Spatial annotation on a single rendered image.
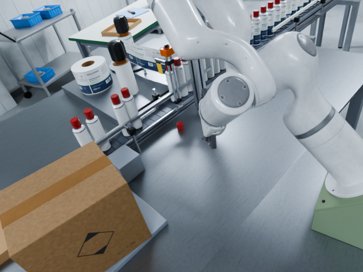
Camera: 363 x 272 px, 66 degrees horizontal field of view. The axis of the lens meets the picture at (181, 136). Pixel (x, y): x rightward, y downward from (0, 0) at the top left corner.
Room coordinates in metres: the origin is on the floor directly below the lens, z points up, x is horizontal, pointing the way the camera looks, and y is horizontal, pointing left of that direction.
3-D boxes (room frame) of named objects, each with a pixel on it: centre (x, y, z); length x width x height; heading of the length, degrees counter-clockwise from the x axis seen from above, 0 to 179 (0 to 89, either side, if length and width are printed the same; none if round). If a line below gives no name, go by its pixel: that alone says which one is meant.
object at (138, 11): (3.24, 0.22, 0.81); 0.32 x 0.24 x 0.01; 34
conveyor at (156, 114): (1.20, -0.01, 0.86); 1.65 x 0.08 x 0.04; 126
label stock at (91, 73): (1.56, 0.43, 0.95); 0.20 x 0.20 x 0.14
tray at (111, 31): (2.80, 0.32, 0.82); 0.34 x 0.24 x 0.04; 144
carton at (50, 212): (0.53, 0.35, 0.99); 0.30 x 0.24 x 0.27; 118
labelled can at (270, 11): (1.71, -0.71, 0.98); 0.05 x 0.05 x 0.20
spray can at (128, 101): (1.05, 0.19, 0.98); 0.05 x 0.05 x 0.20
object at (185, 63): (1.27, -0.10, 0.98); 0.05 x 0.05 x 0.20
